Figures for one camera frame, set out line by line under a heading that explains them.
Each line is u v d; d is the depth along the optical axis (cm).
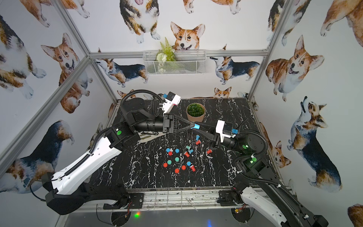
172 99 49
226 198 73
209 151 90
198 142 95
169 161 88
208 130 53
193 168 84
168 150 93
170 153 91
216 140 47
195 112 99
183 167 86
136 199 74
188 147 92
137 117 42
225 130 40
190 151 90
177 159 88
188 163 86
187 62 92
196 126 49
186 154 90
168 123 45
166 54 82
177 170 84
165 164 86
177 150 92
